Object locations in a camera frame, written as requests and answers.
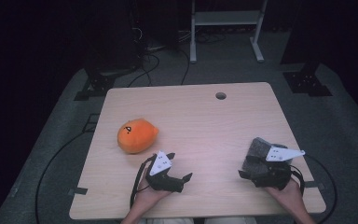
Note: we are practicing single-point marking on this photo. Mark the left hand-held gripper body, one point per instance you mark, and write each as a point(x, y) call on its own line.
point(160, 163)

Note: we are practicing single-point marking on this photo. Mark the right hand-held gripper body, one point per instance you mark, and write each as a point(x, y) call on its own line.
point(276, 175)

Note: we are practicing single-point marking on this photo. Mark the grey fuzzy cloth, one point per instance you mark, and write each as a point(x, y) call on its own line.
point(258, 147)

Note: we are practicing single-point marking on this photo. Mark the orange plush toy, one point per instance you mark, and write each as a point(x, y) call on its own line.
point(136, 137)

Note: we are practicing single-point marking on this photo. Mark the person's right hand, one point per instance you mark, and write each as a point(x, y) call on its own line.
point(292, 197)

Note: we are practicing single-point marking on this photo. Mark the person's left hand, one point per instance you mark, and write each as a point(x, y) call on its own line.
point(147, 197)

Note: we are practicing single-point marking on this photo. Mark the black stand base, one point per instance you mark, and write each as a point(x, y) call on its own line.
point(101, 84)
point(306, 82)

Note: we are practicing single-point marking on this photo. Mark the dark equipment tower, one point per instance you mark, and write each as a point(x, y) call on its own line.
point(115, 34)

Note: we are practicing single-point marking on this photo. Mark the white metal stand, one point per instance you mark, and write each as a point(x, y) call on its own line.
point(227, 17)

